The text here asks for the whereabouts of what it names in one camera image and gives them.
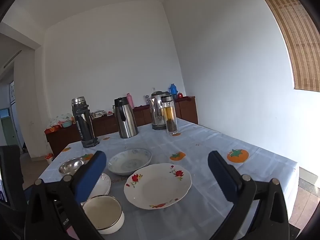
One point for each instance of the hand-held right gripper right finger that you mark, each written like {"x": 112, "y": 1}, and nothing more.
{"x": 222, "y": 177}

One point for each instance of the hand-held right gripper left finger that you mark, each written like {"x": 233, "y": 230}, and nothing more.
{"x": 90, "y": 177}

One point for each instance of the white plate with pink flowers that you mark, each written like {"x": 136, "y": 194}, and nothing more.
{"x": 103, "y": 185}

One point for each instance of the stainless steel bowl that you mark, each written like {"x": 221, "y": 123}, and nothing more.
{"x": 71, "y": 166}

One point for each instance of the white enamel bowl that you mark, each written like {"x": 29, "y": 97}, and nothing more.
{"x": 102, "y": 212}

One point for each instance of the white plate with blue pattern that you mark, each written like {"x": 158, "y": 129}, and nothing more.
{"x": 130, "y": 161}

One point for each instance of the white plate with red flowers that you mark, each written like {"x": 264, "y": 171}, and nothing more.
{"x": 157, "y": 187}

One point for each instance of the red and white floor item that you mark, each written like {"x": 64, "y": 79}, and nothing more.
{"x": 49, "y": 158}

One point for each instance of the dark grey thermos flask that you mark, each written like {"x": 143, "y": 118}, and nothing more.
{"x": 83, "y": 125}

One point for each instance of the dark wooden sideboard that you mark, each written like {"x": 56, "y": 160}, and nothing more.
{"x": 107, "y": 126}

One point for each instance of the teal bowl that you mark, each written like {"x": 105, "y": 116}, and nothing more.
{"x": 67, "y": 124}

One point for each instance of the orange box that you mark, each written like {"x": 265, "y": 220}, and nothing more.
{"x": 51, "y": 129}

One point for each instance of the steel vacuum jug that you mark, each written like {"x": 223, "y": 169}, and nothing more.
{"x": 126, "y": 122}

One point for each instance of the white patterned food cover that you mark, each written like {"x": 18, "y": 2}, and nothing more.
{"x": 60, "y": 118}

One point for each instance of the black chair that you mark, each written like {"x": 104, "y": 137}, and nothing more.
{"x": 11, "y": 175}

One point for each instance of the glass tea bottle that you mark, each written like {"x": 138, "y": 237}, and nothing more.
{"x": 170, "y": 120}

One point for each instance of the pink thermos bottle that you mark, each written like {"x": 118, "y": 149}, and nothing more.
{"x": 130, "y": 101}

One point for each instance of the steel electric kettle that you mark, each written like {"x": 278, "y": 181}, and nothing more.
{"x": 156, "y": 112}

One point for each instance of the green door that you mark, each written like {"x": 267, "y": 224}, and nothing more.
{"x": 8, "y": 132}

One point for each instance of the blue thermos bottle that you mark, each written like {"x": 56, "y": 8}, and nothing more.
{"x": 173, "y": 91}

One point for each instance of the fluorescent tube light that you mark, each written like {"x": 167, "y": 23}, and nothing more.
{"x": 12, "y": 58}

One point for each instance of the bamboo window blind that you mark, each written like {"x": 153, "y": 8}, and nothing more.
{"x": 295, "y": 42}

